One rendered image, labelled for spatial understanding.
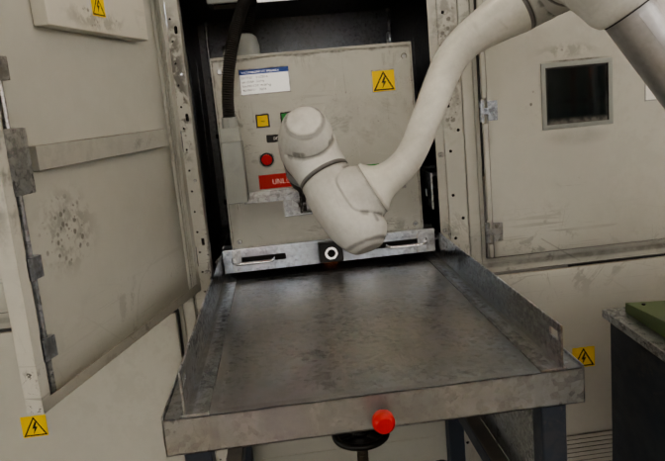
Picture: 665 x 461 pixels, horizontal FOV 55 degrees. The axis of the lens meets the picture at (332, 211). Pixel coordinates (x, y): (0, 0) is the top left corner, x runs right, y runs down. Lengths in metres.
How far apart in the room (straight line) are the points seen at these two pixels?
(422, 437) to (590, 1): 1.17
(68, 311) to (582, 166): 1.21
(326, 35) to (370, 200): 1.28
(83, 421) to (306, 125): 0.98
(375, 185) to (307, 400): 0.40
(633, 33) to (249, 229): 0.96
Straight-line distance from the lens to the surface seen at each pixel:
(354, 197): 1.12
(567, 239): 1.72
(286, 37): 2.33
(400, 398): 0.97
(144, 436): 1.75
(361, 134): 1.59
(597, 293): 1.79
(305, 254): 1.61
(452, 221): 1.62
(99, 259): 1.26
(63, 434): 1.79
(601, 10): 1.11
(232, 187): 1.48
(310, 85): 1.58
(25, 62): 1.15
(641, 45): 1.13
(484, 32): 1.23
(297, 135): 1.14
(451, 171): 1.60
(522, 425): 1.29
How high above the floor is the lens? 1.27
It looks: 10 degrees down
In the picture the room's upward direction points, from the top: 5 degrees counter-clockwise
